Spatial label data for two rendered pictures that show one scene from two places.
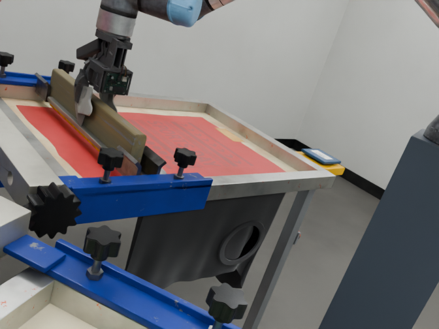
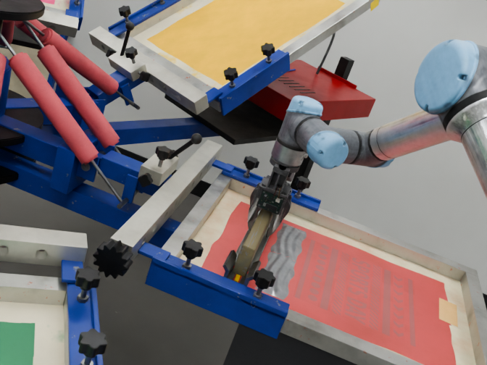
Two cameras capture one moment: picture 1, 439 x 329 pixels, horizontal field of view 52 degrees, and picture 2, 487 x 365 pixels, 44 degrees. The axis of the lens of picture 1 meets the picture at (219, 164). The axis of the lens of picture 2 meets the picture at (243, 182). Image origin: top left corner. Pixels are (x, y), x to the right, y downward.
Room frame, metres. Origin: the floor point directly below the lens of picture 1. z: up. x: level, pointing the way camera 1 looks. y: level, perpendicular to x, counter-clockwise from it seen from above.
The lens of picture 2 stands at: (0.10, -0.70, 1.71)
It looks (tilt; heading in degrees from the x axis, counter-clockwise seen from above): 24 degrees down; 53
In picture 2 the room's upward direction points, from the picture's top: 19 degrees clockwise
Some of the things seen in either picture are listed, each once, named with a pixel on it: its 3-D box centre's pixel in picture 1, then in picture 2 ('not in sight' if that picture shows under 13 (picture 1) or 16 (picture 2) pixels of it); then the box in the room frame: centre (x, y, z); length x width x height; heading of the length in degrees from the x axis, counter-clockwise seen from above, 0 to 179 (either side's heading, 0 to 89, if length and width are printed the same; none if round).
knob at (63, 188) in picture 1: (48, 205); (116, 255); (0.55, 0.21, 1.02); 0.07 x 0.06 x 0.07; 137
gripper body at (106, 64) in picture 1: (109, 62); (276, 184); (0.94, 0.29, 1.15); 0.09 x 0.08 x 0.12; 47
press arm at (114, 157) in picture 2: not in sight; (135, 174); (0.71, 0.54, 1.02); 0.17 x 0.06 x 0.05; 137
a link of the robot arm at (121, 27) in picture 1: (117, 24); (289, 153); (0.95, 0.29, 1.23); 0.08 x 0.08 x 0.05
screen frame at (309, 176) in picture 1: (162, 136); (335, 272); (1.12, 0.16, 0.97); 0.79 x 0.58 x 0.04; 137
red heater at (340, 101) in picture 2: not in sight; (294, 87); (1.70, 1.30, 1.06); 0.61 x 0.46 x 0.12; 17
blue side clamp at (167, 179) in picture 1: (140, 193); (217, 292); (0.76, 0.12, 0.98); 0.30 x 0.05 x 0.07; 137
